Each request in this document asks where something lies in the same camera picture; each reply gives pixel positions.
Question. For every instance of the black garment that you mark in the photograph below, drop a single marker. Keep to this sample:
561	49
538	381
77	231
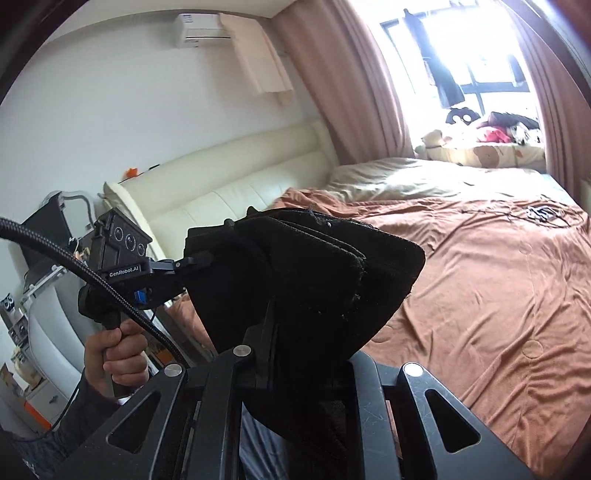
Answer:
328	284

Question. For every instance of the dark grey sleeve forearm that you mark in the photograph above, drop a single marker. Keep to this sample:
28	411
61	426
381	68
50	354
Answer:
42	457

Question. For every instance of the pile of clothes on sill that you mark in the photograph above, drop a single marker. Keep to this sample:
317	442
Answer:
499	127

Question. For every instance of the person's left hand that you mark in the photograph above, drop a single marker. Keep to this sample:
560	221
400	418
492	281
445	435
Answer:
116	354

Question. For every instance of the orange toy on headboard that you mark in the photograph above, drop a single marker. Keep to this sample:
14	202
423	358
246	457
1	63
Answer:
130	173

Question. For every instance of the white bedside cabinet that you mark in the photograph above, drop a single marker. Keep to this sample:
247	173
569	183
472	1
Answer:
48	336

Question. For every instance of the cream leather headboard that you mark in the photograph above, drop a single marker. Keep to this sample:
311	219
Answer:
208	186

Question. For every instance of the beige hanging cloth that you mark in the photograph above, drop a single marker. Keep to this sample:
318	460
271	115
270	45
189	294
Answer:
258	58

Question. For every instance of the pink left curtain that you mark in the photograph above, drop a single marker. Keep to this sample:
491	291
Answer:
346	73

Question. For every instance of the pink curtain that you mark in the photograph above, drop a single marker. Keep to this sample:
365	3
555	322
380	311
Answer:
565	112
346	73

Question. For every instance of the plush toy bear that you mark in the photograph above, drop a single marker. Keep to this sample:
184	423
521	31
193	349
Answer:
431	143

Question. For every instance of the dark hanging garment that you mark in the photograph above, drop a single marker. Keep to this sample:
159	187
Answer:
449	91

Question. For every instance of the black eye mask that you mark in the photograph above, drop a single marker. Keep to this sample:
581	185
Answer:
463	115

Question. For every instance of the brown bed quilt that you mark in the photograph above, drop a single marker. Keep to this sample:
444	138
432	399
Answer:
500	313

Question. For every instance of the bear-print window cushion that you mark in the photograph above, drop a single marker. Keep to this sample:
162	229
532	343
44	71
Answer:
486	155

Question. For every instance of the pink right curtain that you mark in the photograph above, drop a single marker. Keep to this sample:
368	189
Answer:
565	112

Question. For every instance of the white wall air conditioner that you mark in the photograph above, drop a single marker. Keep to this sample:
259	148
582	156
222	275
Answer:
193	29

